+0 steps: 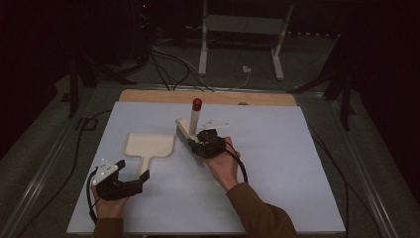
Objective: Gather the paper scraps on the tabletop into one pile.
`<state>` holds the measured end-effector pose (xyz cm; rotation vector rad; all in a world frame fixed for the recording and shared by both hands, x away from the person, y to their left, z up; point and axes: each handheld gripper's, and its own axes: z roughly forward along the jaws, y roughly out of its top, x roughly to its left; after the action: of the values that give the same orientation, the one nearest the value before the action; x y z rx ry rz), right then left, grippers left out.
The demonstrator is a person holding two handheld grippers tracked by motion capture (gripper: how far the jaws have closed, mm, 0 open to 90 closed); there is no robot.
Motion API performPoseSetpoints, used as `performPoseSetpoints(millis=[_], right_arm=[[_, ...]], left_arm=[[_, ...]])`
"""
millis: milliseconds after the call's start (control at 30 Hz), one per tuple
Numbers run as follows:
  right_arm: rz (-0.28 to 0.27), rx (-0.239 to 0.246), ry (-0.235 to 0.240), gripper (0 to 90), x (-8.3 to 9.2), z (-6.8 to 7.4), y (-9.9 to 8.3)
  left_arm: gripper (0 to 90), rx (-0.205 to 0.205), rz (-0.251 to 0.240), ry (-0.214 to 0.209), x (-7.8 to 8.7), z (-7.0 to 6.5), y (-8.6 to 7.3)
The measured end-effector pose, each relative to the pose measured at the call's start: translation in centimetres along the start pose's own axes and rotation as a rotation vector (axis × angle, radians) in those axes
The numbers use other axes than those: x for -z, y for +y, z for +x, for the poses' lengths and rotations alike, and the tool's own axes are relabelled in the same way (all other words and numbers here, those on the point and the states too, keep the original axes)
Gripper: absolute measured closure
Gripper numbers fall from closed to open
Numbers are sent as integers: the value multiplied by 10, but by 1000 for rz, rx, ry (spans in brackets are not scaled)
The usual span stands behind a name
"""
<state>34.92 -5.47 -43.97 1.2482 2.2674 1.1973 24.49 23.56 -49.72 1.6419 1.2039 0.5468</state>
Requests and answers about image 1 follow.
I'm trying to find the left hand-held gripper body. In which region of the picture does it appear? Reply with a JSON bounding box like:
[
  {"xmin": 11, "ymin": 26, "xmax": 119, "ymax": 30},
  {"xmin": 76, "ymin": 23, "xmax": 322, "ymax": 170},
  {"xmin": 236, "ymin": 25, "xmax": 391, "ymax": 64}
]
[{"xmin": 92, "ymin": 158, "xmax": 145, "ymax": 201}]

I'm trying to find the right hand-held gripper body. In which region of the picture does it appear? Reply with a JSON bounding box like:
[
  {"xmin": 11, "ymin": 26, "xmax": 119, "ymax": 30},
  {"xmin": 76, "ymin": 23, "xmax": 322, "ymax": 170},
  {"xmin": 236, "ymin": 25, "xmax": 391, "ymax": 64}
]
[{"xmin": 197, "ymin": 119, "xmax": 231, "ymax": 160}]

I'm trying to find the cream hand brush red cap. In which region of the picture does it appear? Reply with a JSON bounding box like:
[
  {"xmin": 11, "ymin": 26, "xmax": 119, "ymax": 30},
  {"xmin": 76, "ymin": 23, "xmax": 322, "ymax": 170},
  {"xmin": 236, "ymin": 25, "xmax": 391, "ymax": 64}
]
[{"xmin": 174, "ymin": 97, "xmax": 206, "ymax": 167}]

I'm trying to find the cream plastic dustpan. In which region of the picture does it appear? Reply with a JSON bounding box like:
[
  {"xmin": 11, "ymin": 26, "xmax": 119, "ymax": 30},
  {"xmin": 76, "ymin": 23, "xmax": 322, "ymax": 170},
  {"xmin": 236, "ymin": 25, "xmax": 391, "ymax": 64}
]
[{"xmin": 123, "ymin": 132, "xmax": 176, "ymax": 177}]

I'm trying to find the person's left hand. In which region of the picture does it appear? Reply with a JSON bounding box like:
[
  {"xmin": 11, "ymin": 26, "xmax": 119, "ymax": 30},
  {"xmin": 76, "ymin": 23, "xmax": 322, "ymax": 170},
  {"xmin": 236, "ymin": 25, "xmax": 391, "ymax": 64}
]
[{"xmin": 91, "ymin": 184, "xmax": 130, "ymax": 220}]

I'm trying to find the person's right hand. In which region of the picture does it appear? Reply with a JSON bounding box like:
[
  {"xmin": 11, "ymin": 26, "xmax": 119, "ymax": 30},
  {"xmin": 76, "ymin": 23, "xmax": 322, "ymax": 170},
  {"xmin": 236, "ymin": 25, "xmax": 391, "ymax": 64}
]
[{"xmin": 204, "ymin": 136, "xmax": 242, "ymax": 192}]

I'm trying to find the wooden table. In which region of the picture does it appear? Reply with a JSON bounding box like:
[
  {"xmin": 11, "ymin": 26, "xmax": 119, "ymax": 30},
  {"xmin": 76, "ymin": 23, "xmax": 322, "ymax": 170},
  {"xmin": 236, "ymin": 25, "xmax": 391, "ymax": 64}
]
[{"xmin": 118, "ymin": 88, "xmax": 297, "ymax": 107}]

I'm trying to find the white table cover sheet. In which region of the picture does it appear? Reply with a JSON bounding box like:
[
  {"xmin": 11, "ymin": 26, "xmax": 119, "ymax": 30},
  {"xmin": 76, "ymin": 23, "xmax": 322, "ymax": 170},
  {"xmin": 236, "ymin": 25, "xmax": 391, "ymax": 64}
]
[{"xmin": 66, "ymin": 100, "xmax": 347, "ymax": 236}]

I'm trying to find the black floor stand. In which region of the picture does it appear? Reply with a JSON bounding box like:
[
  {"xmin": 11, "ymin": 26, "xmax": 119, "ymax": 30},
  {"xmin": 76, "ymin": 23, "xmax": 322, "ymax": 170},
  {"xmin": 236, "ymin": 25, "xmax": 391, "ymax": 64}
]
[
  {"xmin": 60, "ymin": 54, "xmax": 137, "ymax": 119},
  {"xmin": 286, "ymin": 63, "xmax": 357, "ymax": 132}
]

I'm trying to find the white metal stand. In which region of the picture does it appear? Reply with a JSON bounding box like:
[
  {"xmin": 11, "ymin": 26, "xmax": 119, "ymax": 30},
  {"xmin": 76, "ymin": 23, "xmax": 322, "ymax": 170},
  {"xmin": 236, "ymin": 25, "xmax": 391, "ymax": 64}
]
[{"xmin": 197, "ymin": 0, "xmax": 295, "ymax": 81}]

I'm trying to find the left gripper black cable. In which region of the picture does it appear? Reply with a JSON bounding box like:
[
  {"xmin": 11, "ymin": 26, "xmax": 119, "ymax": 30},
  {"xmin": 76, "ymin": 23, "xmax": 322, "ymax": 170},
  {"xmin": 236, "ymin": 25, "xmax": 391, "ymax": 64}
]
[{"xmin": 85, "ymin": 168, "xmax": 100, "ymax": 225}]

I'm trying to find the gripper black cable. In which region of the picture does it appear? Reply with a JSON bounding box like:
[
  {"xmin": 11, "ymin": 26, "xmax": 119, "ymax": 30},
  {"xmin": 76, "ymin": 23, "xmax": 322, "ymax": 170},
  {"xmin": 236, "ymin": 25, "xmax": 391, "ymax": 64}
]
[
  {"xmin": 224, "ymin": 138, "xmax": 250, "ymax": 184},
  {"xmin": 85, "ymin": 168, "xmax": 100, "ymax": 225}
]

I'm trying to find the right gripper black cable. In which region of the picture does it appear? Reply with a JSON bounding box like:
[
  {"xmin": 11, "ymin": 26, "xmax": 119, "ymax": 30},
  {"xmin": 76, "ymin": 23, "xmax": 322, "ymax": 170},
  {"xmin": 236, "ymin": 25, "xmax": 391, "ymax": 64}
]
[{"xmin": 224, "ymin": 138, "xmax": 250, "ymax": 184}]

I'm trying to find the long black floor cable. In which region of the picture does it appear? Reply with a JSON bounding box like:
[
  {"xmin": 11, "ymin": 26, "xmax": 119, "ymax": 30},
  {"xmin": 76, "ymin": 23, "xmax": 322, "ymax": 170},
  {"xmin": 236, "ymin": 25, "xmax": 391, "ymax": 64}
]
[
  {"xmin": 16, "ymin": 109, "xmax": 113, "ymax": 238},
  {"xmin": 308, "ymin": 124, "xmax": 352, "ymax": 238}
]

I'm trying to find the bundle of black floor cables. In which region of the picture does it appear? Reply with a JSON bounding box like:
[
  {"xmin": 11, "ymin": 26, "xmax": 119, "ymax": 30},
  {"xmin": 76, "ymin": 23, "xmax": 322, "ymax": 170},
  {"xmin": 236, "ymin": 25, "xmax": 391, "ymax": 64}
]
[{"xmin": 149, "ymin": 43, "xmax": 216, "ymax": 92}]

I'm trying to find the white plug with cable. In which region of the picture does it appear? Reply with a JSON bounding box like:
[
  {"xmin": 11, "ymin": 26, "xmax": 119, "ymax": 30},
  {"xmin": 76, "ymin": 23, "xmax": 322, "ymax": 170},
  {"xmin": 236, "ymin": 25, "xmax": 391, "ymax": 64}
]
[{"xmin": 231, "ymin": 64, "xmax": 253, "ymax": 90}]

